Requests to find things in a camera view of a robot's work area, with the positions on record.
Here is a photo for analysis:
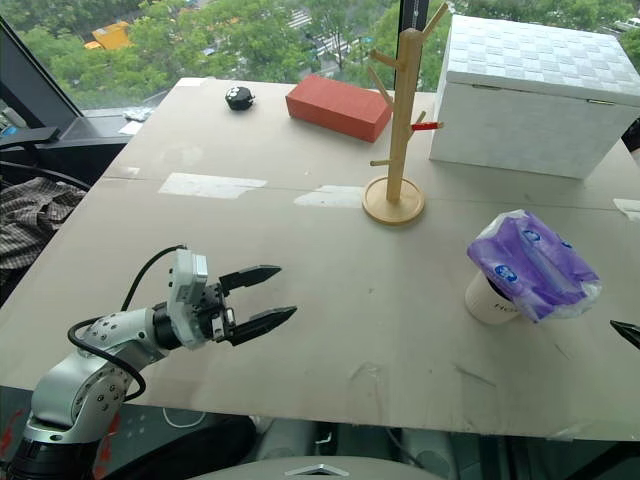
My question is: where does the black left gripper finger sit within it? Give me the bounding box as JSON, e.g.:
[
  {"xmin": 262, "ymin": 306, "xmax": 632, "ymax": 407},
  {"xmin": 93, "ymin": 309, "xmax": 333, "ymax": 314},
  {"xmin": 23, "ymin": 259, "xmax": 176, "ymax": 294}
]
[
  {"xmin": 218, "ymin": 264, "xmax": 283, "ymax": 296},
  {"xmin": 230, "ymin": 305, "xmax": 299, "ymax": 348}
]

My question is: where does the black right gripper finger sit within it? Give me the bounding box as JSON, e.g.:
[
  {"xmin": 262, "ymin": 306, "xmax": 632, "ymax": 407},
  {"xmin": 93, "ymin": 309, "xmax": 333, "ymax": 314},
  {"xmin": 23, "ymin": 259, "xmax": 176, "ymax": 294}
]
[{"xmin": 609, "ymin": 319, "xmax": 640, "ymax": 351}]

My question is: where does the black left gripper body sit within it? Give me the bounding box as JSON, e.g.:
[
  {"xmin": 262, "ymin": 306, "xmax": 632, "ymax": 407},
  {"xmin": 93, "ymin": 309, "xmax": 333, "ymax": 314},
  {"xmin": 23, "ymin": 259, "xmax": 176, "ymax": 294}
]
[{"xmin": 197, "ymin": 281, "xmax": 239, "ymax": 346}]

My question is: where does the white paper cup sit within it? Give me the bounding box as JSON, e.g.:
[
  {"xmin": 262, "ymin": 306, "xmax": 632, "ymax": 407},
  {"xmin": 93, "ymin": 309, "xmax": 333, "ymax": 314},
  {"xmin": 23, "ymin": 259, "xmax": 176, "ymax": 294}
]
[{"xmin": 464, "ymin": 272, "xmax": 524, "ymax": 327}]

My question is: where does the wooden mug tree stand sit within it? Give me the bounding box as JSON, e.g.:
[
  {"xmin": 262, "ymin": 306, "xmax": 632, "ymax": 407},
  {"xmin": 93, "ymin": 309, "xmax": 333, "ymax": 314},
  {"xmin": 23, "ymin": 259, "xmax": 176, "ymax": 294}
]
[{"xmin": 361, "ymin": 1, "xmax": 449, "ymax": 227}]

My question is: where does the large white tape patch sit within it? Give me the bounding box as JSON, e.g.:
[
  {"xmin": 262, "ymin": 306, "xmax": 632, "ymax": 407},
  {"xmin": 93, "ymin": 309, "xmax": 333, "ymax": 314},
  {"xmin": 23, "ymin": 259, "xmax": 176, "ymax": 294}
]
[{"xmin": 158, "ymin": 172, "xmax": 269, "ymax": 201}]

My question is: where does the small white tape patch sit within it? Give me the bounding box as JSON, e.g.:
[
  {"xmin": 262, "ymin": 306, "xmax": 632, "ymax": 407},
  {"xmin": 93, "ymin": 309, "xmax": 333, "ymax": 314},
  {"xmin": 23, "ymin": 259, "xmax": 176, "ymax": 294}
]
[{"xmin": 293, "ymin": 184, "xmax": 366, "ymax": 209}]

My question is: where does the white tape patch at edge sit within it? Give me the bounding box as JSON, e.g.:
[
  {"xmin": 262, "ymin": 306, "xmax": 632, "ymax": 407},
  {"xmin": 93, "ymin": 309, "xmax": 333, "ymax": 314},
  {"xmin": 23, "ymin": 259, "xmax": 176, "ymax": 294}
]
[{"xmin": 612, "ymin": 198, "xmax": 640, "ymax": 222}]

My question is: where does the purple tissue pack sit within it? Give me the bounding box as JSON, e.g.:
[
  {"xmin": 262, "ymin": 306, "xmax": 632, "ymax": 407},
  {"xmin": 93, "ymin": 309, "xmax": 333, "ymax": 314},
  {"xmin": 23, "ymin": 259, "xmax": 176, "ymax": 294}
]
[{"xmin": 466, "ymin": 209, "xmax": 603, "ymax": 324}]

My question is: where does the grey robot torso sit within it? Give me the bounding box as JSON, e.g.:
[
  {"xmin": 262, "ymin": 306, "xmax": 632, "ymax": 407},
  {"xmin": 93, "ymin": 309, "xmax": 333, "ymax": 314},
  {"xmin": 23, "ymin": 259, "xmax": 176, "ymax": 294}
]
[{"xmin": 187, "ymin": 453, "xmax": 419, "ymax": 480}]

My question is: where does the small black dotted object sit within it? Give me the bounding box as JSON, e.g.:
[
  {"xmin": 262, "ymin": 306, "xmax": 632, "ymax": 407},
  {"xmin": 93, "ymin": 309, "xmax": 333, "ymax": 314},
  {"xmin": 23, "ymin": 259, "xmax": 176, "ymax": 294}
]
[{"xmin": 224, "ymin": 85, "xmax": 258, "ymax": 112}]

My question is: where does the red rectangular box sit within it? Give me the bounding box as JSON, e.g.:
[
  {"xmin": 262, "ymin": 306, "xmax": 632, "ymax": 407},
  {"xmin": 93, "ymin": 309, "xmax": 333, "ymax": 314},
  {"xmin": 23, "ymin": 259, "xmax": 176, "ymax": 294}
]
[{"xmin": 285, "ymin": 74, "xmax": 394, "ymax": 144}]

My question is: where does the dark rounded object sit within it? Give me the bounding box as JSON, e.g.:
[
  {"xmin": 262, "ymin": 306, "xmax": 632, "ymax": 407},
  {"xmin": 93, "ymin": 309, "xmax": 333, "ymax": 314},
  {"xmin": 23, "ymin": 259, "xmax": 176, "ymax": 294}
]
[{"xmin": 622, "ymin": 116, "xmax": 640, "ymax": 152}]

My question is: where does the plaid checked cloth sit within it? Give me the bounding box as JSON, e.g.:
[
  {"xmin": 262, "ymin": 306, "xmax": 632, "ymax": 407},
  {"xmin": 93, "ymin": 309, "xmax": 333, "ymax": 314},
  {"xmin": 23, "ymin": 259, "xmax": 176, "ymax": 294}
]
[{"xmin": 0, "ymin": 176, "xmax": 88, "ymax": 272}]

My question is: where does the white lidded storage box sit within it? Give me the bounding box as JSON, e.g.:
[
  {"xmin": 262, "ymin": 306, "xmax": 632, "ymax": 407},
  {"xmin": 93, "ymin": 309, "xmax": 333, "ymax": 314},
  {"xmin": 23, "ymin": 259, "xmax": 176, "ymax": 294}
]
[{"xmin": 428, "ymin": 13, "xmax": 640, "ymax": 180}]

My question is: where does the black chair armrest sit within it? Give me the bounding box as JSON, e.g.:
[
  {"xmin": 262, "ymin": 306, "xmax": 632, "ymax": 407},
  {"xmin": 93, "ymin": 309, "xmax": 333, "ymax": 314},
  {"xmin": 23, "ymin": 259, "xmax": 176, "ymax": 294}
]
[{"xmin": 0, "ymin": 126, "xmax": 62, "ymax": 151}]

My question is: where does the yellow vehicle outside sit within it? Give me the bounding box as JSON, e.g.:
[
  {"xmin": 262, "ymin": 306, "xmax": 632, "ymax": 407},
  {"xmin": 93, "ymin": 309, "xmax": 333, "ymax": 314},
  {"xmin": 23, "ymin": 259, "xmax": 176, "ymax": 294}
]
[{"xmin": 83, "ymin": 20, "xmax": 136, "ymax": 52}]

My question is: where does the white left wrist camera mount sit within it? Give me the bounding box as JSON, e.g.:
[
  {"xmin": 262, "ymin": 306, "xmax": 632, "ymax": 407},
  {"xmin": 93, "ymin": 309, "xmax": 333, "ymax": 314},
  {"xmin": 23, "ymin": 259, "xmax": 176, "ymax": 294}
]
[{"xmin": 166, "ymin": 248, "xmax": 209, "ymax": 351}]

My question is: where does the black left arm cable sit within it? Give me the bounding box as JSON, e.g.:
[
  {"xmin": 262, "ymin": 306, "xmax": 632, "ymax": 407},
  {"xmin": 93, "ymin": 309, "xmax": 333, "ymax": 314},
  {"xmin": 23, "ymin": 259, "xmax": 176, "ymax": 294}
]
[{"xmin": 67, "ymin": 243, "xmax": 189, "ymax": 404}]

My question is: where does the white cable loop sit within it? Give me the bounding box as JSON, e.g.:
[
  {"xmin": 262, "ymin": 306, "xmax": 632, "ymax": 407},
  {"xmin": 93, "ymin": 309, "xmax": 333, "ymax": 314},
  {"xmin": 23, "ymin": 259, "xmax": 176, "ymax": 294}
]
[{"xmin": 161, "ymin": 406, "xmax": 207, "ymax": 429}]

